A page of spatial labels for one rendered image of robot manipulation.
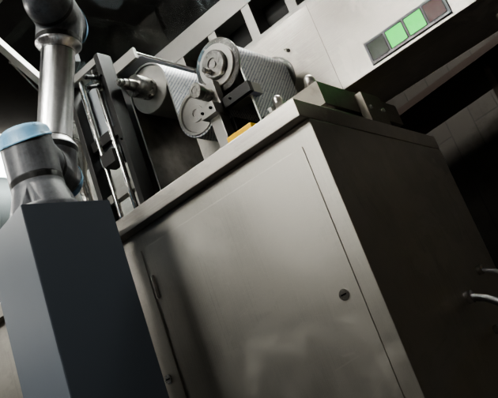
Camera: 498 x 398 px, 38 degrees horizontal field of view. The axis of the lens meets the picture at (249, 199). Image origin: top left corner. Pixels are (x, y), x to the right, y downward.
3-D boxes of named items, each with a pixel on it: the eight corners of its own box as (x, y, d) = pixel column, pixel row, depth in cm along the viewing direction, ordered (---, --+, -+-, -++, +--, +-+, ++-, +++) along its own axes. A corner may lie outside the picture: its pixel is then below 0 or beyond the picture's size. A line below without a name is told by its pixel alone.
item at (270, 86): (264, 129, 181) (239, 68, 187) (315, 140, 200) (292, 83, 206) (265, 129, 181) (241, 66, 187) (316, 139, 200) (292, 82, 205)
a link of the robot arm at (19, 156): (-2, 182, 153) (-16, 127, 158) (24, 200, 166) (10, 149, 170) (52, 163, 153) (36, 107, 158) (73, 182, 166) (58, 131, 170)
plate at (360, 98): (370, 133, 177) (353, 95, 180) (389, 138, 185) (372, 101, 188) (379, 128, 176) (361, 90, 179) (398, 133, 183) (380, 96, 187)
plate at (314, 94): (273, 137, 174) (265, 115, 176) (356, 153, 206) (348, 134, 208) (325, 103, 166) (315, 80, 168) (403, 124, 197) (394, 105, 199)
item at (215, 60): (226, 51, 187) (219, 80, 188) (231, 53, 188) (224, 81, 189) (205, 47, 191) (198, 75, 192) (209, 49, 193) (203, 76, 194)
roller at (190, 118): (186, 143, 196) (173, 105, 200) (245, 152, 216) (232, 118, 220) (217, 121, 190) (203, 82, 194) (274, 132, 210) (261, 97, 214)
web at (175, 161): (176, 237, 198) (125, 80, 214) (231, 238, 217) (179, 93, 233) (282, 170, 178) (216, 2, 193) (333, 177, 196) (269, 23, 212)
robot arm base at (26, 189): (27, 208, 146) (16, 165, 149) (1, 239, 156) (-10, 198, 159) (94, 204, 156) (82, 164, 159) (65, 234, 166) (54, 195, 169)
